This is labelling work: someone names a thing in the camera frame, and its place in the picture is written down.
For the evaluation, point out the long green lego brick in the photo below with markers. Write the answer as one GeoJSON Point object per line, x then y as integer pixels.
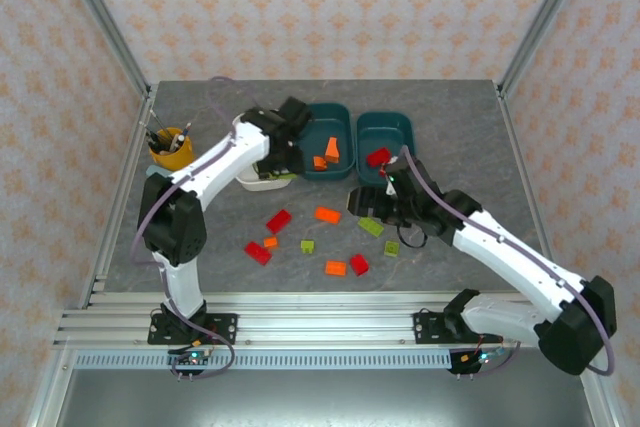
{"type": "Point", "coordinates": [370, 226]}
{"type": "Point", "coordinates": [282, 176]}

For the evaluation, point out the teal plastic container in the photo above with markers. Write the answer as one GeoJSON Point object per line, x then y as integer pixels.
{"type": "Point", "coordinates": [330, 122]}
{"type": "Point", "coordinates": [380, 129]}

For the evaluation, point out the flat orange lego brick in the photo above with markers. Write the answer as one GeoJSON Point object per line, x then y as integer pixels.
{"type": "Point", "coordinates": [335, 268]}

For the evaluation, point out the aluminium frame post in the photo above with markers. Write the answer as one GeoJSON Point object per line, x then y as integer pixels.
{"type": "Point", "coordinates": [104, 22]}
{"type": "Point", "coordinates": [540, 22]}

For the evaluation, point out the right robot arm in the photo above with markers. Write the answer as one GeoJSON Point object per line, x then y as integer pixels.
{"type": "Point", "coordinates": [500, 247]}

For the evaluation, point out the aluminium table side rail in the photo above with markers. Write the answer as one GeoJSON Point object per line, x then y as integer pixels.
{"type": "Point", "coordinates": [517, 147]}
{"type": "Point", "coordinates": [141, 117]}

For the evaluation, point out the square green lego brick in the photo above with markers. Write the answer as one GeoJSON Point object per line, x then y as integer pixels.
{"type": "Point", "coordinates": [392, 248]}

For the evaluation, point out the yellow pen cup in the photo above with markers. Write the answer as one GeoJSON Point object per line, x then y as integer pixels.
{"type": "Point", "coordinates": [177, 159]}

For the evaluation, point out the white plastic container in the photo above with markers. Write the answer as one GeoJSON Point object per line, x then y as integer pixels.
{"type": "Point", "coordinates": [250, 182]}

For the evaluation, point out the long orange lego brick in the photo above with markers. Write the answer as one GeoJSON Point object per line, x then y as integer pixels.
{"type": "Point", "coordinates": [327, 215]}

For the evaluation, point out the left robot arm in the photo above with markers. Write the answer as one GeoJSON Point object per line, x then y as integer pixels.
{"type": "Point", "coordinates": [225, 157]}

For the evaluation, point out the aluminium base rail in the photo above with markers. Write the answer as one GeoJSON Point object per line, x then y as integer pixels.
{"type": "Point", "coordinates": [325, 322]}

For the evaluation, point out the silver blue pen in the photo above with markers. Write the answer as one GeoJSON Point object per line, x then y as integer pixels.
{"type": "Point", "coordinates": [187, 129]}

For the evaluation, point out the red sloped lego brick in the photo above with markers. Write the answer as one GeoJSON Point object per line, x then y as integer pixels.
{"type": "Point", "coordinates": [359, 264]}

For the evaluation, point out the orange sloped lego brick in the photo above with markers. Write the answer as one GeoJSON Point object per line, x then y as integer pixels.
{"type": "Point", "coordinates": [331, 149]}

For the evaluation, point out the thin metal rod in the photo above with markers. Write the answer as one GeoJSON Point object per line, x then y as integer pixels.
{"type": "Point", "coordinates": [159, 122]}

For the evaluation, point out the white marker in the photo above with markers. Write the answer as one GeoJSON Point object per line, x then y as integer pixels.
{"type": "Point", "coordinates": [176, 142]}

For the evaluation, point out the small circuit board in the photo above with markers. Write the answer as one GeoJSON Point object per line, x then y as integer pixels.
{"type": "Point", "coordinates": [192, 358]}
{"type": "Point", "coordinates": [482, 358]}

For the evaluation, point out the long red lego brick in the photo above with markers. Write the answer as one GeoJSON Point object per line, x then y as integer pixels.
{"type": "Point", "coordinates": [378, 157]}
{"type": "Point", "coordinates": [258, 253]}
{"type": "Point", "coordinates": [278, 221]}

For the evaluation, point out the black marker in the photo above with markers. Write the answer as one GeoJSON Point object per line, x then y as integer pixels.
{"type": "Point", "coordinates": [152, 138]}

